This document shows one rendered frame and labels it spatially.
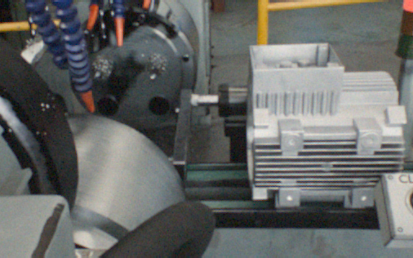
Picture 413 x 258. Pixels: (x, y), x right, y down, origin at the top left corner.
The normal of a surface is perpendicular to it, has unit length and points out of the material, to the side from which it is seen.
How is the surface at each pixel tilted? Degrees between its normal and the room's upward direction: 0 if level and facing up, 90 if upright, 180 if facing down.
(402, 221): 36
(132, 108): 90
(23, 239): 0
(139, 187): 43
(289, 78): 90
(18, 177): 15
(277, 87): 90
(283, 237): 90
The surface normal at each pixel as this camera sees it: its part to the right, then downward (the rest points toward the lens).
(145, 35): -0.06, 0.44
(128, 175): 0.55, -0.73
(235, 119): -0.04, -0.90
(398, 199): -0.07, -0.47
